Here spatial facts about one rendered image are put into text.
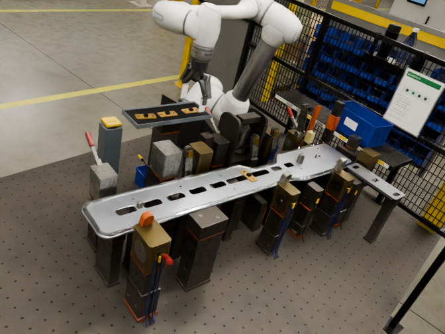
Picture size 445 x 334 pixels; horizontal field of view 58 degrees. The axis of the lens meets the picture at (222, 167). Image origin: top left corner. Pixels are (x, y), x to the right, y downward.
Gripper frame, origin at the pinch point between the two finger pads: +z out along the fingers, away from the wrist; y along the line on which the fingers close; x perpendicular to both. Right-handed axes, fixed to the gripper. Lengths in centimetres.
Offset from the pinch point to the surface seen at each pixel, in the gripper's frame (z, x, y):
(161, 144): 9.1, -23.4, 13.7
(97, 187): 19, -51, 18
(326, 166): 20, 56, 43
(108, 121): 4.0, -38.7, -0.8
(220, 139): 12.0, 8.0, 14.6
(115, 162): 21.8, -36.0, 2.3
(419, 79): -22, 111, 45
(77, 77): 120, 77, -293
